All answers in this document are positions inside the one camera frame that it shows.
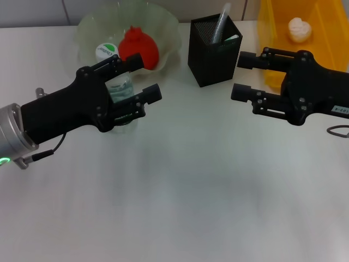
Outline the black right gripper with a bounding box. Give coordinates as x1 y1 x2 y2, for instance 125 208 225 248
230 46 349 126

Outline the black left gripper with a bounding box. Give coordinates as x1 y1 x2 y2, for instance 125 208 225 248
20 53 163 145

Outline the clear green-label water bottle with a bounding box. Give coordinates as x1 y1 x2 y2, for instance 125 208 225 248
94 42 139 134

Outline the red toy fruit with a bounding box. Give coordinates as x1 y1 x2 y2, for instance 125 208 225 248
118 26 160 70

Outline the grey marker pen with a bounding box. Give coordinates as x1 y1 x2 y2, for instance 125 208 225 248
211 2 232 44

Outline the black mesh pen holder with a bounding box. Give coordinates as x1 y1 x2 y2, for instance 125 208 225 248
187 11 243 88

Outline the translucent wavy fruit bowl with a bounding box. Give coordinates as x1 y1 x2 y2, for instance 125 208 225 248
75 0 183 79

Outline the yellow plastic bin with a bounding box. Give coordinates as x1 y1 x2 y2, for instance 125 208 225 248
257 0 349 92

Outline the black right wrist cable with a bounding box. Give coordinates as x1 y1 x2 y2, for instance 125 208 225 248
327 125 349 139

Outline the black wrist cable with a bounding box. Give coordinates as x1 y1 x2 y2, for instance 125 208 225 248
12 132 68 170
327 125 349 139

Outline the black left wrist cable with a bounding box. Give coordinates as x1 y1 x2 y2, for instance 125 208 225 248
12 132 68 170

